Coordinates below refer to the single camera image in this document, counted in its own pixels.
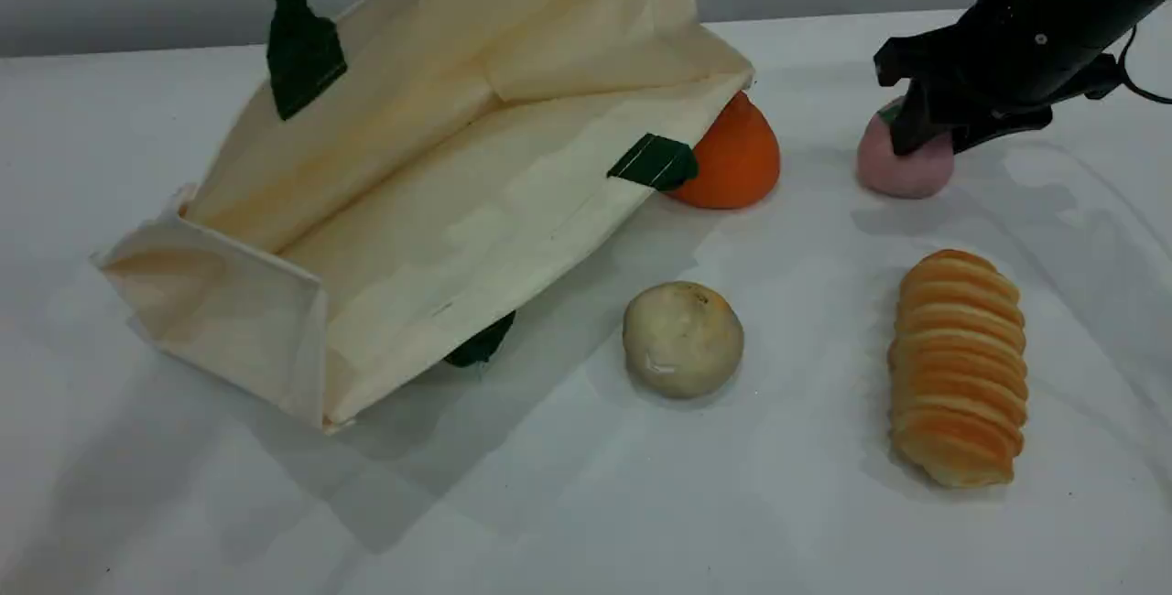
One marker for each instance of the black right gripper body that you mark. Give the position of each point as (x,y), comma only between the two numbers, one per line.
(1007,55)

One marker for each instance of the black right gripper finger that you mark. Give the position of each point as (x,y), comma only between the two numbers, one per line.
(920,124)
(1003,128)

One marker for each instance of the pink toy peach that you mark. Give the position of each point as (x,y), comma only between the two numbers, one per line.
(897,176)

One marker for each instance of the orange pear-shaped toy fruit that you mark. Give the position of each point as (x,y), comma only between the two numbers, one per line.
(737,160)

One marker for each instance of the striped golden bread roll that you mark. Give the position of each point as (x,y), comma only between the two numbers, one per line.
(957,375)

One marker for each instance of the round beige bun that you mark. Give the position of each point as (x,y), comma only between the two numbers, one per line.
(682,339)

